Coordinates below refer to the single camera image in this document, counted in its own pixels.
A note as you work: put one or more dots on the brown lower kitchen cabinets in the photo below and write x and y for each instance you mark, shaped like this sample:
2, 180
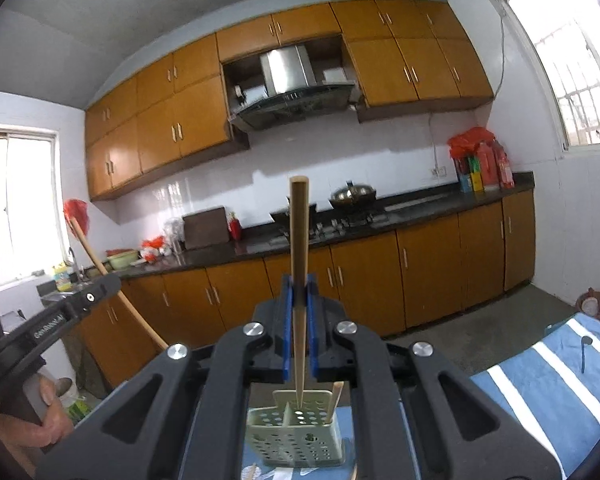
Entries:
416, 266

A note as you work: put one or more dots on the steel range hood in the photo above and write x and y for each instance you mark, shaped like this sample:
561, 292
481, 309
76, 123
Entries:
289, 84

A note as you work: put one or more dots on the blue white striped tablecloth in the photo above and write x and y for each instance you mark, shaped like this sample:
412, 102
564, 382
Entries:
553, 390

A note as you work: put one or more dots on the brown cutting board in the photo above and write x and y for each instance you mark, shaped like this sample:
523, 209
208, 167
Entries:
206, 228

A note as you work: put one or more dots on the red plastic bag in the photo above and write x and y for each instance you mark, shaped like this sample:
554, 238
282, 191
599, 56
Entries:
75, 211

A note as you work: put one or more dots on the red bags and bottles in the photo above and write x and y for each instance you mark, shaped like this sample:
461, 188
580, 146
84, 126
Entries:
480, 161

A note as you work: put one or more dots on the lidded wok on stove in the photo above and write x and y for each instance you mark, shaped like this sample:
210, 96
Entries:
353, 196

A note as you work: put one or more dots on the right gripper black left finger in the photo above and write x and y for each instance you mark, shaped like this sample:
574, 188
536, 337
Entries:
183, 416

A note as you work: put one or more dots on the green bowl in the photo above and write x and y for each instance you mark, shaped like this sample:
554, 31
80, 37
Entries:
120, 259

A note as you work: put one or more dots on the red bottle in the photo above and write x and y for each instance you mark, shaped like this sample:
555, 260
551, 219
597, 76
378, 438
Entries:
234, 227

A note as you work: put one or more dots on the brown kitchen cabinets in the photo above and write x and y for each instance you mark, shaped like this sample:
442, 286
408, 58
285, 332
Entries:
416, 266
381, 58

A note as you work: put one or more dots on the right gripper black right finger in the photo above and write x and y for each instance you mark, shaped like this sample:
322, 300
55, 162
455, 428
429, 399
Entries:
417, 416

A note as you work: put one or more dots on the brown upper kitchen cabinets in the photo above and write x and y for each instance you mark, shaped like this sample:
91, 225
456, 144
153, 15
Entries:
381, 58

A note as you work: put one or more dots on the side window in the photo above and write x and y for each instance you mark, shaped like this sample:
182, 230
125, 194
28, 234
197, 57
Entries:
32, 239

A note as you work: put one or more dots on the green perforated utensil holder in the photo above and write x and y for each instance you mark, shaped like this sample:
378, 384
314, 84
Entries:
284, 435

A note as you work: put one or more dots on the person's left hand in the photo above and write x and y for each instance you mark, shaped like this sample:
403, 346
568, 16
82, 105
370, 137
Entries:
43, 423

